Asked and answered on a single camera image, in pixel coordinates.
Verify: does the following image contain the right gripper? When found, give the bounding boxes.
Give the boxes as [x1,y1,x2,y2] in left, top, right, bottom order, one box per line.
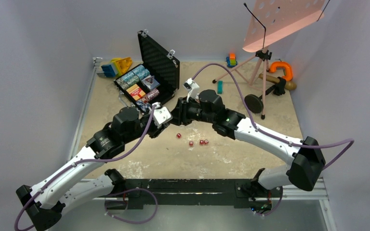
[167,96,214,127]

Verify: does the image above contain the purple chip stack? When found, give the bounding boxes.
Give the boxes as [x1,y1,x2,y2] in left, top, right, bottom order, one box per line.
[142,89,159,103]

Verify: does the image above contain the red Texas Hold'em card deck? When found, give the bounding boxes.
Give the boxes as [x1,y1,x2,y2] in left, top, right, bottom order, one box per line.
[127,84,146,101]

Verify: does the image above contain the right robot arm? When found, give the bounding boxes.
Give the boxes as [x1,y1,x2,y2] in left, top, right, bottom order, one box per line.
[170,90,326,196]

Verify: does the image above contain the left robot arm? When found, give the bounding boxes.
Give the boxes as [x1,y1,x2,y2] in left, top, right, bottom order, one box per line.
[16,103,172,231]

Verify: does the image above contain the blue white chip stack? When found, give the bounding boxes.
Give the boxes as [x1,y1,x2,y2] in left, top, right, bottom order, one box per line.
[136,99,152,114]

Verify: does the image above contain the black poker chip case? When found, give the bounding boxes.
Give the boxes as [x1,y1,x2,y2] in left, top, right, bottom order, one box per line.
[115,29,180,115]

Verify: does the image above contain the teal block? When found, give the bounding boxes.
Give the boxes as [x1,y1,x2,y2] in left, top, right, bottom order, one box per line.
[217,80,223,94]

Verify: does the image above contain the blue card deck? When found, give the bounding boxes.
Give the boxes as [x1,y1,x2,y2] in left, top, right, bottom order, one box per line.
[142,75,160,91]

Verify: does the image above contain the light blue chip row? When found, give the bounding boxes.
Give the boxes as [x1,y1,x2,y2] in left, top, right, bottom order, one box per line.
[114,64,150,90]

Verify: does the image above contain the black round disc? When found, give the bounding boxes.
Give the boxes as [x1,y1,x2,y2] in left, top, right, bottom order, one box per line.
[244,83,287,114]

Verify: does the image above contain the blue yellow lego bricks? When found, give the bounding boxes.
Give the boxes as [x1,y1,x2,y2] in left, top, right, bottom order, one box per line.
[101,57,132,78]

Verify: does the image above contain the orange C-clamp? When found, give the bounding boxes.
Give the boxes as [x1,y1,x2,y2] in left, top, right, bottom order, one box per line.
[269,61,293,81]

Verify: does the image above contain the wooden rolling pin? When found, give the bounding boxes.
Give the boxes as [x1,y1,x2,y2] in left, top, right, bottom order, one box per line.
[266,75,297,93]

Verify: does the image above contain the pink music stand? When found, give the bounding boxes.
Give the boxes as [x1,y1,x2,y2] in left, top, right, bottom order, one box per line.
[230,0,329,119]

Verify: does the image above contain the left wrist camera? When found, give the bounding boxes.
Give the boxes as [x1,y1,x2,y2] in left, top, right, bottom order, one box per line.
[152,102,173,128]

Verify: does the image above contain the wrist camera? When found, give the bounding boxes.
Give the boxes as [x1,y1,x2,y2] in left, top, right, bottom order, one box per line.
[183,78,200,102]
[152,102,173,128]

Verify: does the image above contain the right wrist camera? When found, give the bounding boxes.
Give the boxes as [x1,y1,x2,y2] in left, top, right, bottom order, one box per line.
[183,78,200,102]

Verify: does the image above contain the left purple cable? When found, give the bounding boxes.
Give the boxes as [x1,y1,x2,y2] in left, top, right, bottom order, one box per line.
[14,105,159,231]

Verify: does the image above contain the purple cable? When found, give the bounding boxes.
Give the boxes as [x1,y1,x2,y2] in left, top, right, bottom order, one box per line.
[14,105,159,231]
[191,62,355,218]

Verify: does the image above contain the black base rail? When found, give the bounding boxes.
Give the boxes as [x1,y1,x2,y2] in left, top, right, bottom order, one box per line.
[105,179,277,213]

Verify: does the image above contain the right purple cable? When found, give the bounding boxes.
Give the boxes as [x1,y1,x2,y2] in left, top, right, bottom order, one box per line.
[191,62,355,218]

